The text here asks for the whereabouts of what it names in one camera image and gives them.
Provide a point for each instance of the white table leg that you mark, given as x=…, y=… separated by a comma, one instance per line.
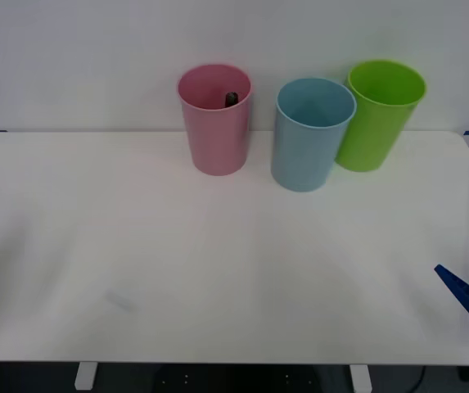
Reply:
x=85, y=376
x=360, y=377

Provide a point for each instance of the green plastic bin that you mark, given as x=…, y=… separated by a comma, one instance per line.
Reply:
x=371, y=135

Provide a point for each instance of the pale blue plastic bin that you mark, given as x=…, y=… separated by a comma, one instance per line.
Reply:
x=303, y=159

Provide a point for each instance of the pink plastic bin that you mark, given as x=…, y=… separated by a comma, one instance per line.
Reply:
x=217, y=139

